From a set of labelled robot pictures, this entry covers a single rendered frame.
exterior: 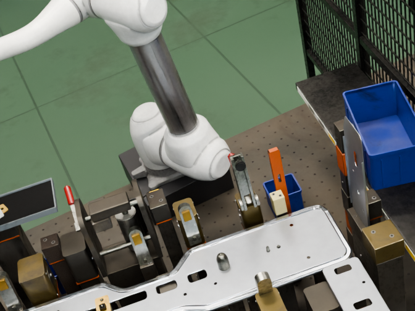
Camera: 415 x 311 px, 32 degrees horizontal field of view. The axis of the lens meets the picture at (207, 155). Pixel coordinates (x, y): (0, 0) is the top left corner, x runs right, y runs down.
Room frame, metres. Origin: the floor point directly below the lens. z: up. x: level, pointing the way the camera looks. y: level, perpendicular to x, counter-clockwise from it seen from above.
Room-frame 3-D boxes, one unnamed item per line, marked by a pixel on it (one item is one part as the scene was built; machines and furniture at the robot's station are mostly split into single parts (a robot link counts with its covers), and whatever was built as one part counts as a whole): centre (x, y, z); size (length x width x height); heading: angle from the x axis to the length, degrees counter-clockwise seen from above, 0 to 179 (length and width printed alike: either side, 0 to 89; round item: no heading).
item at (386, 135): (1.55, -0.50, 1.09); 0.30 x 0.17 x 0.13; 175
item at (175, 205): (1.51, 0.11, 0.88); 0.11 x 0.07 x 0.37; 5
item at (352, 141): (1.34, -0.35, 1.17); 0.12 x 0.01 x 0.34; 5
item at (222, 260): (1.31, 0.04, 1.02); 0.03 x 0.03 x 0.07
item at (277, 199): (1.46, -0.16, 0.88); 0.04 x 0.04 x 0.37; 5
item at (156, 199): (1.52, 0.17, 0.91); 0.07 x 0.05 x 0.42; 5
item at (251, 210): (1.50, -0.07, 0.87); 0.10 x 0.07 x 0.35; 5
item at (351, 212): (1.34, -0.35, 0.85); 0.12 x 0.03 x 0.30; 5
